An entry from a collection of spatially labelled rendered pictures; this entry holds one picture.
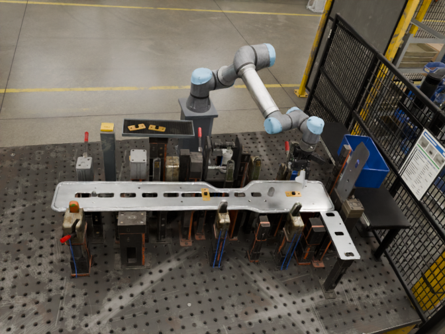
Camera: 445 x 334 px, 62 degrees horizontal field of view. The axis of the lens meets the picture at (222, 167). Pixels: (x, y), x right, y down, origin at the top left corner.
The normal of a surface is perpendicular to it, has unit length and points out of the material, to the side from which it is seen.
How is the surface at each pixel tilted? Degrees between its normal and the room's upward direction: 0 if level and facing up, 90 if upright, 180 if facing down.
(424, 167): 90
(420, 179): 90
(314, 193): 0
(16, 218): 0
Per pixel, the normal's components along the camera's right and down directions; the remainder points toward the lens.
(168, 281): 0.14, -0.75
